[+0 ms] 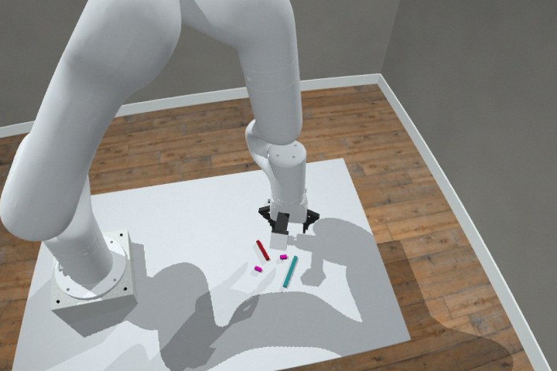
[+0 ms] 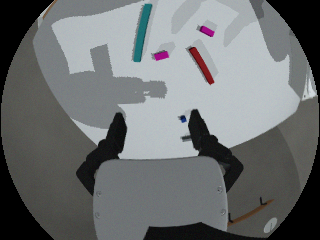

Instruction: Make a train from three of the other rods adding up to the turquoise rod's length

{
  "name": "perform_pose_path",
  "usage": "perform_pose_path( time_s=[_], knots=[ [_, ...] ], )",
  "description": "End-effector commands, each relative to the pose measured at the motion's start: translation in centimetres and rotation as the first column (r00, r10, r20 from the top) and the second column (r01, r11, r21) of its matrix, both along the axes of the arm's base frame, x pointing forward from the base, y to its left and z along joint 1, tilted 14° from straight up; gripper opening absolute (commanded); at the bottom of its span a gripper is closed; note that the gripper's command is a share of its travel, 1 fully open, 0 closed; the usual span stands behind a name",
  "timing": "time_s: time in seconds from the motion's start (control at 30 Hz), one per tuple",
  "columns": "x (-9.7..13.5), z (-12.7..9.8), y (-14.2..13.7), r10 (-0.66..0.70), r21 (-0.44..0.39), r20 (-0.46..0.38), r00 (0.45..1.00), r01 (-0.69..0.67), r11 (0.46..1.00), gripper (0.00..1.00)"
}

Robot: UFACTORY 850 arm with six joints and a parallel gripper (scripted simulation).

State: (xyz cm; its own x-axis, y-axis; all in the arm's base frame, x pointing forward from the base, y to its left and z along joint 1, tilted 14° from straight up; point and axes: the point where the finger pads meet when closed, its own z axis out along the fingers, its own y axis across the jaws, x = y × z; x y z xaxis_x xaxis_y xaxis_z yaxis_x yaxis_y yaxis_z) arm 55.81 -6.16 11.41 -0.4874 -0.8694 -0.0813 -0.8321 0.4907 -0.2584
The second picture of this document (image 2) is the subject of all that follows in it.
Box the dark red rectangular bar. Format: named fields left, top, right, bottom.
left=189, top=47, right=215, bottom=85

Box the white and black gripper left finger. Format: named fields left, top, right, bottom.
left=76, top=112, right=127, bottom=196

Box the turquoise rod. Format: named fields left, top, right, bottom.
left=133, top=4, right=152, bottom=62

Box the small magenta block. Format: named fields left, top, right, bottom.
left=200, top=26, right=215, bottom=37
left=154, top=51, right=169, bottom=61

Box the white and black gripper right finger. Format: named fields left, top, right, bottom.
left=188, top=109, right=244, bottom=193

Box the small blue cube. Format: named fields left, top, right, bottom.
left=180, top=115, right=187, bottom=123

